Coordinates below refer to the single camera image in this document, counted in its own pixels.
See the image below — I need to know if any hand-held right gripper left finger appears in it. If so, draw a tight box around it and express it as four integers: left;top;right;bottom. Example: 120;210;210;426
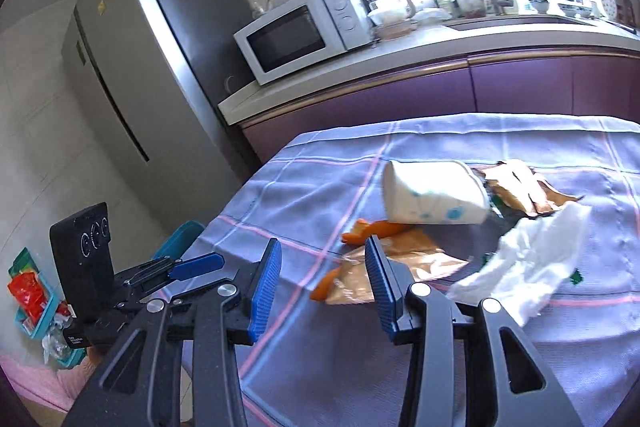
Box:
65;237;283;427

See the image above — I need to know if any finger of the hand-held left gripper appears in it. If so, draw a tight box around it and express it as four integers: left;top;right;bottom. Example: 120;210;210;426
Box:
167;252;225;282
172;276;242;306

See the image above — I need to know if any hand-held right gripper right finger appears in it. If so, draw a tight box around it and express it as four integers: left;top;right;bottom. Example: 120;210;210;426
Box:
364;236;586;427

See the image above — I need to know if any teal plastic bin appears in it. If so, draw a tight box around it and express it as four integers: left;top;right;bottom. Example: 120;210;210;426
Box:
151;220;206;261

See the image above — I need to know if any golden snack wrapper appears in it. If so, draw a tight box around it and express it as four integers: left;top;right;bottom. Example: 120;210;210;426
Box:
325;227;471;306

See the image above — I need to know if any long orange peel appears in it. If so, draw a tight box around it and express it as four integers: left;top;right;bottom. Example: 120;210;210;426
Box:
341;219;409;246

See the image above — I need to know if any small orange peel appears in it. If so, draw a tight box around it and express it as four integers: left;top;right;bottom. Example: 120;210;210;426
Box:
310;267;342;302

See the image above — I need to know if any green packet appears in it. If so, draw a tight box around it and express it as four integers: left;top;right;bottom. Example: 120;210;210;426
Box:
10;248;37;279

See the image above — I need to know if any red plastic bag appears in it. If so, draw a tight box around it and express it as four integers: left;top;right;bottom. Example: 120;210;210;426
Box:
7;271;52;324

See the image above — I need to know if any teal slotted basket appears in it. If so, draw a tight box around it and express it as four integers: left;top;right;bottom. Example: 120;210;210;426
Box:
7;247;87;369

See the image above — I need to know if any clear plastic bag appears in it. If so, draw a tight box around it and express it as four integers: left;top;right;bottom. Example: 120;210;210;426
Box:
42;317;72;364

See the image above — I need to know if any white dotted paper cup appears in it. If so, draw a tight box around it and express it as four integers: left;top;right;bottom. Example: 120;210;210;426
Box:
383;159;492;227

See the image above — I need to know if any checked grey tablecloth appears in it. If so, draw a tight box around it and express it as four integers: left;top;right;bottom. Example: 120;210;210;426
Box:
182;113;640;427

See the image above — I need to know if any pink cloth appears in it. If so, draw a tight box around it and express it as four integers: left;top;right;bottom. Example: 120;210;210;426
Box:
0;349;108;414

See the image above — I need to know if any crumpled white tissue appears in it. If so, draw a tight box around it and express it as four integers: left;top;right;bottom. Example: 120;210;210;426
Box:
446;201;596;328

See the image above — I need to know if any torn brown paper bag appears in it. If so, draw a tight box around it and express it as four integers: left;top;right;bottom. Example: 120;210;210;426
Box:
472;159;586;221

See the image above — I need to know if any silver refrigerator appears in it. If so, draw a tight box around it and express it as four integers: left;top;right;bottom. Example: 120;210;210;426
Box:
61;0;262;229

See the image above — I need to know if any white microwave oven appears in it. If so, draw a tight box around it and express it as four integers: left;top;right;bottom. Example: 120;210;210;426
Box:
233;0;374;87

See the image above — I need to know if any purple kitchen cabinet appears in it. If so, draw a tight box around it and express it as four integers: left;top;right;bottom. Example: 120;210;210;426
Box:
217;14;640;168

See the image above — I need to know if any glass kettle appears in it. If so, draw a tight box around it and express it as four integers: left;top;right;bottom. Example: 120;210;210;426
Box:
366;0;417;26

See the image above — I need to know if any glass jar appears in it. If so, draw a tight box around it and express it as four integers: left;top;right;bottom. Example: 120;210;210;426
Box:
454;0;489;19

